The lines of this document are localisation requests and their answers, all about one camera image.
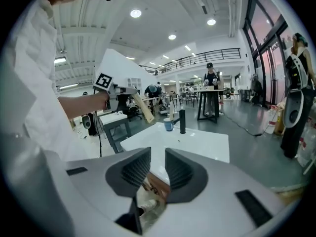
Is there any person's white shirt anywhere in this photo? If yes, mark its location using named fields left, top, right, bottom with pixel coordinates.
left=0, top=0, right=99, bottom=162

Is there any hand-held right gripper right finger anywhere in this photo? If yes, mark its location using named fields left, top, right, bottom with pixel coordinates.
left=164, top=148, right=208, bottom=204

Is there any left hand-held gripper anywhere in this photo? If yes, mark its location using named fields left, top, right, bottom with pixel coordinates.
left=92, top=72, right=138, bottom=110

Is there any clear plastic jug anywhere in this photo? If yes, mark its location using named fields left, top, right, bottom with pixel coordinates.
left=268, top=105, right=282, bottom=135

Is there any person's left forearm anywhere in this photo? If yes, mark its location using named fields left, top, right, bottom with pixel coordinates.
left=58, top=91, right=111, bottom=120

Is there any black faucet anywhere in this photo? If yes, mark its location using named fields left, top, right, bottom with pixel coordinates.
left=172, top=109, right=187, bottom=135

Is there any black floor cable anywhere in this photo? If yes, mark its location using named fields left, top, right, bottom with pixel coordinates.
left=223, top=114, right=263, bottom=137

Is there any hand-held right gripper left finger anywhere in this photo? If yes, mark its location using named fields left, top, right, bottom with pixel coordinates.
left=105, top=147, right=152, bottom=198

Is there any white basin on black stand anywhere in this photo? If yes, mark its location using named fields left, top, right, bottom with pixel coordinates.
left=98, top=112, right=128, bottom=125

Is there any white sink basin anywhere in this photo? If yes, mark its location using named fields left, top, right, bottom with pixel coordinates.
left=120, top=121, right=230, bottom=185

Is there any blue cup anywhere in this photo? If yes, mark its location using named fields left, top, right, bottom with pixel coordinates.
left=163, top=118, right=175, bottom=132

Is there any black leg table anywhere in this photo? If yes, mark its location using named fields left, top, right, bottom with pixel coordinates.
left=194, top=89, right=226, bottom=124

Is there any black balcony railing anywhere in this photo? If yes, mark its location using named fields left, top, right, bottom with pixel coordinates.
left=139, top=47, right=241, bottom=75

